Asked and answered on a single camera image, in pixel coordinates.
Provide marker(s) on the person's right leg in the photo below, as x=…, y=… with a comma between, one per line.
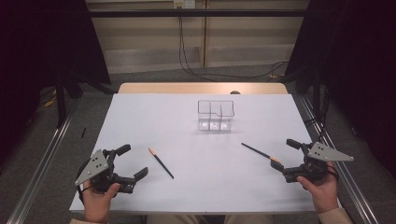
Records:
x=249, y=219

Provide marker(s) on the person's leg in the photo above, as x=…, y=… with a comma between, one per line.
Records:
x=249, y=219
x=171, y=219

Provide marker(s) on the metal floor rail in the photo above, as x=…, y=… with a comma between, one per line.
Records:
x=47, y=155
x=358, y=199

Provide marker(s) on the black horizontal bar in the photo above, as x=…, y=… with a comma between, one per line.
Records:
x=186, y=13

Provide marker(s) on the person's left hand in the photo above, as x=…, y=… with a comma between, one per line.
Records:
x=98, y=205

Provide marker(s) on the person's right hand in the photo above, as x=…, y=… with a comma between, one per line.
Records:
x=323, y=194

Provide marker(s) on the small dark round object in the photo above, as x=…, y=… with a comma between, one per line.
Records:
x=235, y=92

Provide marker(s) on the wall outlet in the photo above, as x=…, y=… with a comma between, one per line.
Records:
x=184, y=3

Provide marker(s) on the black metal stand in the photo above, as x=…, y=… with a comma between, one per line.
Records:
x=60, y=99

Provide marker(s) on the white table cover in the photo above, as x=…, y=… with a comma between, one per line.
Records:
x=202, y=193

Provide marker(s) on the clear plastic organizer box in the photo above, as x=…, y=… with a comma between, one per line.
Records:
x=215, y=116

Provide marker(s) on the small black stick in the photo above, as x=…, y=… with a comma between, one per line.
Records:
x=83, y=132

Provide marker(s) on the yellow floor item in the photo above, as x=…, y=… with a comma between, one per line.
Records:
x=49, y=102

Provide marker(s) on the person's left leg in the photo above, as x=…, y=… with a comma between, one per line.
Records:
x=171, y=219

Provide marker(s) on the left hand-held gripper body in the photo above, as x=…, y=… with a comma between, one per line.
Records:
x=93, y=166

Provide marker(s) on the black curtain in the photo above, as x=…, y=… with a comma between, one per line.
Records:
x=31, y=46
x=358, y=62

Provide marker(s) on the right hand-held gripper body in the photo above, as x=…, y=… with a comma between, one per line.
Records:
x=323, y=153

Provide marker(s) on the black pencil with orange end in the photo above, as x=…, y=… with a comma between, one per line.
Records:
x=258, y=152
x=162, y=164

